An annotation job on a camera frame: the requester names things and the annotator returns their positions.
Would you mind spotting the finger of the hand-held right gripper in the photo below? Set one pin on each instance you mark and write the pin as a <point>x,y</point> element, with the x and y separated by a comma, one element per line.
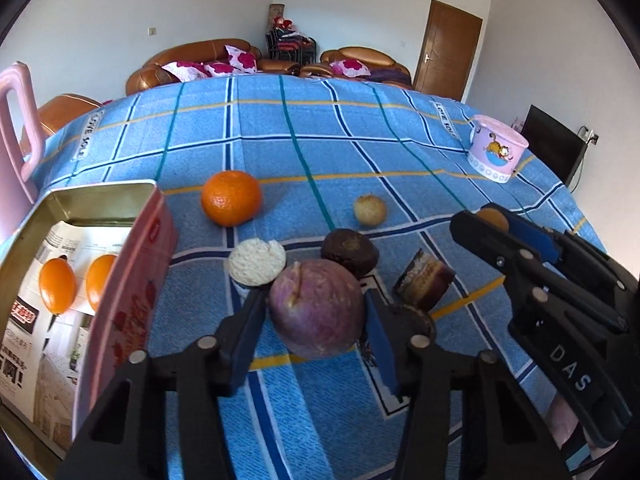
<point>492,249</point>
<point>537,240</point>

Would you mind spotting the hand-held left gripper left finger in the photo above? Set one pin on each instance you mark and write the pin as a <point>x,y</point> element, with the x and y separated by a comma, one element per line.
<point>245,347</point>

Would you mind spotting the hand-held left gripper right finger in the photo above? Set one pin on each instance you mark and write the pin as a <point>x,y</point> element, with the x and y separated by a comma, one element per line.
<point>382,352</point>

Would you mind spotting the small brown round fruit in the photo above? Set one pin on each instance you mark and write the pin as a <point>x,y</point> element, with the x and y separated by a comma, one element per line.
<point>492,220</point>

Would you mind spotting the brown layered cake slice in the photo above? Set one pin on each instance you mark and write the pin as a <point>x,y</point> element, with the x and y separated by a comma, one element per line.
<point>425,280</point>

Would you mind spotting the purple passion fruit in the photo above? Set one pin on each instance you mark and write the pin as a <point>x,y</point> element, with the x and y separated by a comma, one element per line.
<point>315,310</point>

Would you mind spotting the white round puffed cracker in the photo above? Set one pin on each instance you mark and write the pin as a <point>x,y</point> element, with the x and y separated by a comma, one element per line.
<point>256,261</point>

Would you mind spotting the dark brown passion fruit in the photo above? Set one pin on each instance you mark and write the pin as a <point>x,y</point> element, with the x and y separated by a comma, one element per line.
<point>350,252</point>

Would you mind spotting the pink tin box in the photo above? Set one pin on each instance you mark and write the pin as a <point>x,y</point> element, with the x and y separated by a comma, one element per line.
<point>130,310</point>

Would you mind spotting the black flat monitor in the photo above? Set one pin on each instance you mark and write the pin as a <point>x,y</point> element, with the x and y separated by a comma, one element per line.
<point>550,142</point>

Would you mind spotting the pink cartoon printed cup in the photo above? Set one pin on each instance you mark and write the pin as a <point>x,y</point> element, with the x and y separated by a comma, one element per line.
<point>495,150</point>

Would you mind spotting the small tan round fruit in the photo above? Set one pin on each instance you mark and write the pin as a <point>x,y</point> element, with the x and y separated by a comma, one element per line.
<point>370,210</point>

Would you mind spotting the large orange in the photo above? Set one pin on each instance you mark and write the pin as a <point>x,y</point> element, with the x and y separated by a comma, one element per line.
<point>231,197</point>

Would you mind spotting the small orange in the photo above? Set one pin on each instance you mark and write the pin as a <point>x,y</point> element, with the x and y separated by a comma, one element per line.
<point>57,285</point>
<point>100,282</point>

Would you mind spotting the printed paper sheet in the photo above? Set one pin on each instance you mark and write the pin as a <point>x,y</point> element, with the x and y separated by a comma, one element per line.
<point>50,360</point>

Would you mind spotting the brown wooden door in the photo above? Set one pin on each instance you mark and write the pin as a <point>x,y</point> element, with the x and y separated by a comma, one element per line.
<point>447,55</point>

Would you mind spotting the purple cloth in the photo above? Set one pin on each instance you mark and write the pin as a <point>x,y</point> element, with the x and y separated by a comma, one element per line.
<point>390,77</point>

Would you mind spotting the blue plaid blanket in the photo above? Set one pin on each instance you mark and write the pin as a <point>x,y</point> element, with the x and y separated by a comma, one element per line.
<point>310,135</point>

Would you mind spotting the white floral cushion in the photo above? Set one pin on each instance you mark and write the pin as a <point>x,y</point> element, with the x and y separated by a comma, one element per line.
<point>182,70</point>
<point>240,57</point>
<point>217,67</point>
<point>350,67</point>

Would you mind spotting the brown leather armchair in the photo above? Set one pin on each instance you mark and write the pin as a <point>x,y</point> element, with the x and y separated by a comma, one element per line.
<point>360,54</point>

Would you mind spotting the black stacked chairs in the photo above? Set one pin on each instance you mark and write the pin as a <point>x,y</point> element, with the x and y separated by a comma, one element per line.
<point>290,46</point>

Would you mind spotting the plain brown leather sofa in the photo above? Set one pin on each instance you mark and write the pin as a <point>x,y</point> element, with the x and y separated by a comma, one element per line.
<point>65,110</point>

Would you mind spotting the long brown leather sofa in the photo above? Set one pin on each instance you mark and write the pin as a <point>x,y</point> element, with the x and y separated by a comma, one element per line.
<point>200,52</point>

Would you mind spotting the red plush toy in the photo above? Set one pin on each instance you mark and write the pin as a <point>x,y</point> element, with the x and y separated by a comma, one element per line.
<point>282,22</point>

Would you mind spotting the pink electric kettle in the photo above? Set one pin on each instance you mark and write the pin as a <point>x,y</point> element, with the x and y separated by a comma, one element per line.
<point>15,125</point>

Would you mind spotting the tall patterned roll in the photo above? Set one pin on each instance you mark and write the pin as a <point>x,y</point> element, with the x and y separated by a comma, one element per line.
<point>276,10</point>

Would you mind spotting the wall power socket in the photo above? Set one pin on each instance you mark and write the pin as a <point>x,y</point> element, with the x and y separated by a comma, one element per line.
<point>590,135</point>

